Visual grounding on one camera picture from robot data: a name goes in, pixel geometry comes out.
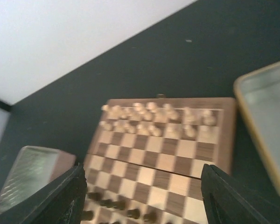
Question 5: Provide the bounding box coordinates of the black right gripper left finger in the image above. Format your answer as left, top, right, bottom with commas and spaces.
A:
0, 164, 87, 224

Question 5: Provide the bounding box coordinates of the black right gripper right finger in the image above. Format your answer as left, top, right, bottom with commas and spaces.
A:
201, 164, 270, 224

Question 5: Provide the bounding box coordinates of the dark corner rook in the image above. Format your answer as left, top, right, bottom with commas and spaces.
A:
81, 210, 94, 221

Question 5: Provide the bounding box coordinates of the dark chess pawn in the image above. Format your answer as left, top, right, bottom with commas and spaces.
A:
100, 199, 126, 210
87, 192, 102, 202

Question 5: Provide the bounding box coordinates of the wooden chess board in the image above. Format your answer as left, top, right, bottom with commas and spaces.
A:
81, 97, 236, 224

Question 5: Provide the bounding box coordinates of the white chess pieces row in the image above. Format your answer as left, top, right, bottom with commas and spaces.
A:
99, 102, 219, 139

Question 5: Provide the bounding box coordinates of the pink metal tray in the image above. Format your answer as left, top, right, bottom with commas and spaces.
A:
0, 146, 76, 214

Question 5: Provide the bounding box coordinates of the yellow metal tray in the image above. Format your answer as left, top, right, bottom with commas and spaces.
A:
233, 61, 280, 197

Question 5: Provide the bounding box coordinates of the black frame post left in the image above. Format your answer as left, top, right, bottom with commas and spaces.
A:
0, 100, 12, 112

